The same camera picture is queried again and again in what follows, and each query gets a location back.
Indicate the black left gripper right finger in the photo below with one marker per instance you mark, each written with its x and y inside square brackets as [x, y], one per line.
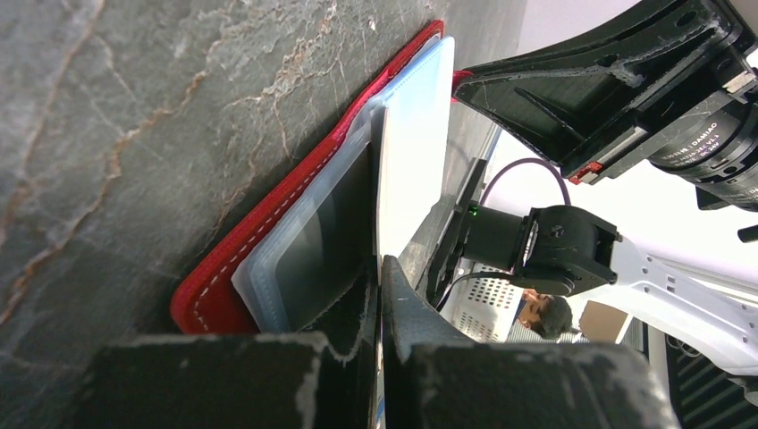
[436, 377]

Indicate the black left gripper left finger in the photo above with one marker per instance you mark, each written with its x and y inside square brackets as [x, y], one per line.
[322, 377]

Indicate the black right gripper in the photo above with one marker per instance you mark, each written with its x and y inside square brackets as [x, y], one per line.
[666, 83]

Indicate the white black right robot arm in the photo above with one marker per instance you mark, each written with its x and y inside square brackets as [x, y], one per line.
[565, 251]

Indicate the white perforated basket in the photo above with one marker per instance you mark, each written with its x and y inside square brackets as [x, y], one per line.
[484, 309]

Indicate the person with dark hair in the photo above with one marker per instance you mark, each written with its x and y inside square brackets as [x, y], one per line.
[549, 316]

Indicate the brown cardboard box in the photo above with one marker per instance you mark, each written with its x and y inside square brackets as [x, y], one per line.
[602, 323]

